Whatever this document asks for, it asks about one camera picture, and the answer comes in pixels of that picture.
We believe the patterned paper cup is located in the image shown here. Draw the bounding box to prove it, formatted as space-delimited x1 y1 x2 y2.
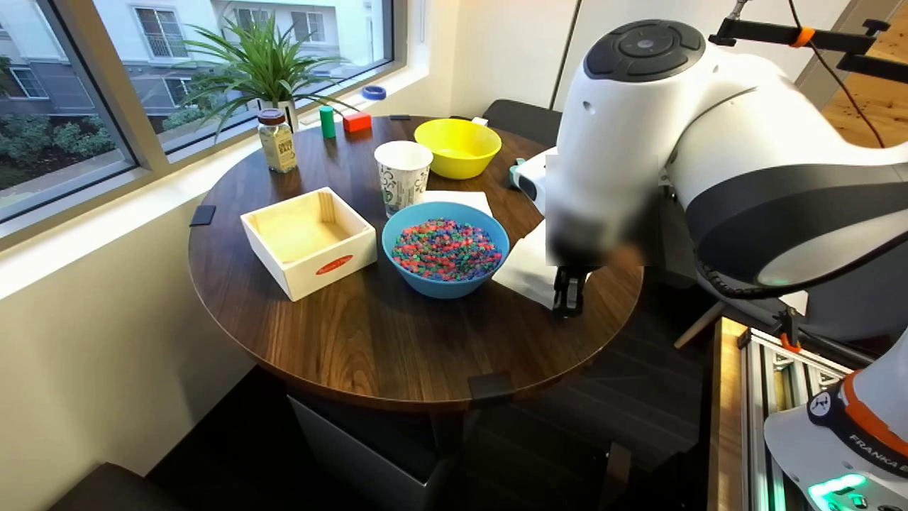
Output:
373 140 436 221

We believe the white paper tag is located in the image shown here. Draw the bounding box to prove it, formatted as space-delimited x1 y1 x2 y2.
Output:
774 286 812 318

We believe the black cable bundle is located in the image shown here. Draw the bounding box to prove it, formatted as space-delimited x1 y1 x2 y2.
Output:
693 230 908 335

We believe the black mounting bar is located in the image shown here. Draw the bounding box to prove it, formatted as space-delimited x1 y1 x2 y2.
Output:
707 14 908 83

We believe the grey box under table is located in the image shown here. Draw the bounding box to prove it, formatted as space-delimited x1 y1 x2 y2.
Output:
286 396 448 511

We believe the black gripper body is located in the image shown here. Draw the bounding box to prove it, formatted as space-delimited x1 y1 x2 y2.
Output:
547 230 618 282

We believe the large glass window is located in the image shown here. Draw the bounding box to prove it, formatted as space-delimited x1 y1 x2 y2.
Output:
0 0 401 230

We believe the blue bowl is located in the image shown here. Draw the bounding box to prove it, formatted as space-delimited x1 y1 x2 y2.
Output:
381 200 514 303

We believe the wooden board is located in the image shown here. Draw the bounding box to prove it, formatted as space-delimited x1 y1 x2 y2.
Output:
707 315 753 511

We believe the white orange robot base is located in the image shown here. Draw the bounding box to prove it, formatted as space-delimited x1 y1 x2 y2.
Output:
760 330 908 511

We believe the grey office chair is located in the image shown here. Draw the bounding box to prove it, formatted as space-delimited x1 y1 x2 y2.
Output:
802 264 908 347

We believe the green potted plant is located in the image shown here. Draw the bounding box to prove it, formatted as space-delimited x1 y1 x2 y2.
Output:
180 11 358 136

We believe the red block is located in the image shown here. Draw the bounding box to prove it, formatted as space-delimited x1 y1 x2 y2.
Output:
340 112 374 140

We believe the colourful cereal pile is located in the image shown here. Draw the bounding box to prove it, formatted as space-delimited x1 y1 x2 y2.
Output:
392 218 504 284

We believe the aluminium rail frame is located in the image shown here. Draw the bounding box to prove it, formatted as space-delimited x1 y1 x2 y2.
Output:
736 320 908 511

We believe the spice jar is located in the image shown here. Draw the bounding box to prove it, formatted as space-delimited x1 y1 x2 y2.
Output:
255 107 300 177

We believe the large white paper towel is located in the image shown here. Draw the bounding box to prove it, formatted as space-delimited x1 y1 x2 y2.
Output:
492 218 570 313

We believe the small square white napkin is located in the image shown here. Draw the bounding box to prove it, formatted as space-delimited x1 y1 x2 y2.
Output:
419 188 496 218

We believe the yellow bowl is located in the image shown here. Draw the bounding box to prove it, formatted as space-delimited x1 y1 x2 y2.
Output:
411 117 504 183

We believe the white wooden box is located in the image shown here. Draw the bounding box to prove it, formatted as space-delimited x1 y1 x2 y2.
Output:
239 184 381 303

